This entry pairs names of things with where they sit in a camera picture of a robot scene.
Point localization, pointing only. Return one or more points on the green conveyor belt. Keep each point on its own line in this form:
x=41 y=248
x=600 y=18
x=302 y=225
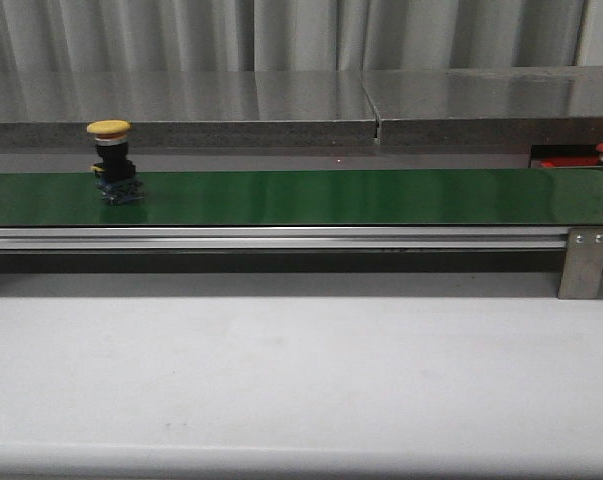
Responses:
x=344 y=197

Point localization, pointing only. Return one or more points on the red bin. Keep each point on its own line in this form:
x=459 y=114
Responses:
x=571 y=162

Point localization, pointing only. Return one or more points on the right grey stone countertop slab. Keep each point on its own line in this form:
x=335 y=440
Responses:
x=521 y=106

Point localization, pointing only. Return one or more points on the grey stone countertop slab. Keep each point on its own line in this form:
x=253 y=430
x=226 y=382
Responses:
x=521 y=106
x=187 y=109

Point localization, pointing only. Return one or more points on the left grey stone countertop slab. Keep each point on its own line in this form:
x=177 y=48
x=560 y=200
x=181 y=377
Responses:
x=187 y=109

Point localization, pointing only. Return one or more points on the grey pleated curtain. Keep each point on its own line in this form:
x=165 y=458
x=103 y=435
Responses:
x=81 y=36

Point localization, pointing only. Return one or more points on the steel conveyor support bracket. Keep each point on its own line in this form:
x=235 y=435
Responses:
x=583 y=266

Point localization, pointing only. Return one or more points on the aluminium conveyor side rail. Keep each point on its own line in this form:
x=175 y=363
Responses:
x=311 y=238

